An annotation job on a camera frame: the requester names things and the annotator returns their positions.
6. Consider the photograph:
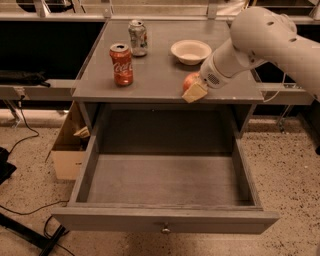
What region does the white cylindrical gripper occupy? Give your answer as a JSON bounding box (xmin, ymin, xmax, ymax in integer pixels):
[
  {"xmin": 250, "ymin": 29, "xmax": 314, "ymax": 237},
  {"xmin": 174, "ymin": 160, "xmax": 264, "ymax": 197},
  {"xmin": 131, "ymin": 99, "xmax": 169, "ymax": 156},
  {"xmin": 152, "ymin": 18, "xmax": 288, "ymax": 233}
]
[{"xmin": 182, "ymin": 54, "xmax": 230, "ymax": 103}]

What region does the red apple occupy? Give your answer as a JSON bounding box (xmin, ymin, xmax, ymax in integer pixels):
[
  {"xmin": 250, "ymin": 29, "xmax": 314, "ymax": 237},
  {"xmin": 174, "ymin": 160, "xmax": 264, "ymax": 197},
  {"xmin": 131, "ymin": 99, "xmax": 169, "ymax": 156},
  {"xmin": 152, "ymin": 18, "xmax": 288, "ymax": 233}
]
[{"xmin": 183, "ymin": 72, "xmax": 200, "ymax": 91}]

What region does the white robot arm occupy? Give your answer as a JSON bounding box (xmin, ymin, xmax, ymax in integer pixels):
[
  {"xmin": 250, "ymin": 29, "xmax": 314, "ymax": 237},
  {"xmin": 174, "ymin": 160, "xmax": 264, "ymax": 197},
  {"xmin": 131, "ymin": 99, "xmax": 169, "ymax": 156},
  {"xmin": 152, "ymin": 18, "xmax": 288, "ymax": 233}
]
[{"xmin": 182, "ymin": 7, "xmax": 320, "ymax": 103}]

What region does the grey open top drawer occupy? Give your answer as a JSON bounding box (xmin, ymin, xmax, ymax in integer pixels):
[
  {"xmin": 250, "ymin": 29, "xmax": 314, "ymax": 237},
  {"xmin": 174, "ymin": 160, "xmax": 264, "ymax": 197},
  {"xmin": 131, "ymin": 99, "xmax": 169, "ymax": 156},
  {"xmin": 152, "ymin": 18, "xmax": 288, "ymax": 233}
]
[{"xmin": 53, "ymin": 106, "xmax": 279, "ymax": 234}]

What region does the metal drawer knob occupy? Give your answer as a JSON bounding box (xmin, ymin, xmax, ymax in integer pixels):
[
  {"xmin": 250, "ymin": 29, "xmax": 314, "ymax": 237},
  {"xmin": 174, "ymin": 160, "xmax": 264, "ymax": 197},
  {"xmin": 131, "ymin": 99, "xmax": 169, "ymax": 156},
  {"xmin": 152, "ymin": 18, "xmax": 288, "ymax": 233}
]
[{"xmin": 161, "ymin": 223, "xmax": 171, "ymax": 234}]

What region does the white paper bowl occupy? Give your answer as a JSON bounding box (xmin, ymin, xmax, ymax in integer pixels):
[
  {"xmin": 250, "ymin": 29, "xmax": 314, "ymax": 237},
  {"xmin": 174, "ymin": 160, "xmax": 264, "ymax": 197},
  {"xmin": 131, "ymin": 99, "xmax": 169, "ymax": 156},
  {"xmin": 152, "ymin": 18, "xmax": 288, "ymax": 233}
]
[{"xmin": 171, "ymin": 40, "xmax": 212, "ymax": 66}]

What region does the grey wooden cabinet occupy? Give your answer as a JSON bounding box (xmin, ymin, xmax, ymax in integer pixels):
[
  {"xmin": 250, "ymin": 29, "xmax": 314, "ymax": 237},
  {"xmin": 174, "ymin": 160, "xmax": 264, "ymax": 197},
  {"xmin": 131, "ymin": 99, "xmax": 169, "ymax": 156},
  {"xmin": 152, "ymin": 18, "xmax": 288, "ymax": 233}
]
[{"xmin": 73, "ymin": 20, "xmax": 262, "ymax": 140}]

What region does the red Coca-Cola can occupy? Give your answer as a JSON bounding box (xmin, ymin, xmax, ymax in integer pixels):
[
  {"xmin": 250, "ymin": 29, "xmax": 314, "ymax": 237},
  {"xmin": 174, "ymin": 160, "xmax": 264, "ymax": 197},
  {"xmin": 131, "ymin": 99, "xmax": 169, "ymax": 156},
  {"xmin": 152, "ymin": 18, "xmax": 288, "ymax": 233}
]
[{"xmin": 109, "ymin": 43, "xmax": 133, "ymax": 86}]

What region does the silver crumpled soda can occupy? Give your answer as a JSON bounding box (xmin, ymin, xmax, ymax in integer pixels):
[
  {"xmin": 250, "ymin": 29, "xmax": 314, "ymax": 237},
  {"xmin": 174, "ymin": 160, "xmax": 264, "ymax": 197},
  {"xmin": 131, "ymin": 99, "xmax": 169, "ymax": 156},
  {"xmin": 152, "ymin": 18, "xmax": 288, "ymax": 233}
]
[{"xmin": 128, "ymin": 20, "xmax": 148, "ymax": 57}]

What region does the cardboard box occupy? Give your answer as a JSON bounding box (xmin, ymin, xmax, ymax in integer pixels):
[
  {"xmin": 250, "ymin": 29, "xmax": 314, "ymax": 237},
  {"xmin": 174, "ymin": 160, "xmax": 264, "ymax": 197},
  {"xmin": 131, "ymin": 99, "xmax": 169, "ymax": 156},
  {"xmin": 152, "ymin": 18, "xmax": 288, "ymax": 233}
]
[{"xmin": 51, "ymin": 102, "xmax": 90, "ymax": 180}]

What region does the black cloth at left edge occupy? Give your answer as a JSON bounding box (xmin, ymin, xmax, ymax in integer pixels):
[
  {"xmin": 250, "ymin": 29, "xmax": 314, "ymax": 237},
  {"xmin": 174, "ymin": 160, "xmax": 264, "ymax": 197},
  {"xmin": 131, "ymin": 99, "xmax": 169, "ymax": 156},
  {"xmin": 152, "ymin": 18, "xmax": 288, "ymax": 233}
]
[{"xmin": 0, "ymin": 147, "xmax": 17, "ymax": 185}]

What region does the black stand leg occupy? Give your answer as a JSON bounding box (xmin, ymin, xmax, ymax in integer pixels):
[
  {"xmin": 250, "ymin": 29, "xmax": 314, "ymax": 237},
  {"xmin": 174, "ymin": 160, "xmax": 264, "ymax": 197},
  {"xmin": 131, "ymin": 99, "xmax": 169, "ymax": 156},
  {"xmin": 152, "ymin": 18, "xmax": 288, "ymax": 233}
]
[{"xmin": 0, "ymin": 214, "xmax": 66, "ymax": 256}]

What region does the white cable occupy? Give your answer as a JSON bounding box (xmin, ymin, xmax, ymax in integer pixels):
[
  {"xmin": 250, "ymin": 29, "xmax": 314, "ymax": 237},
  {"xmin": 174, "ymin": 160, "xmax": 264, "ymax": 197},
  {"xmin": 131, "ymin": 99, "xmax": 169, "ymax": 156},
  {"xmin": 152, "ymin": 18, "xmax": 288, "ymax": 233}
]
[{"xmin": 262, "ymin": 73, "xmax": 288, "ymax": 103}]

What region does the black floor cable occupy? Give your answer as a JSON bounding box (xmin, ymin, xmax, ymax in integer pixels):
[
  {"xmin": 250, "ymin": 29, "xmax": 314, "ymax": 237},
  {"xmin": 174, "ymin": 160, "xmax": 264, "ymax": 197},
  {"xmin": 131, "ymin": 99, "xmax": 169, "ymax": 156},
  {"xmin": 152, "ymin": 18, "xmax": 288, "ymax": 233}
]
[{"xmin": 7, "ymin": 95, "xmax": 40, "ymax": 154}]

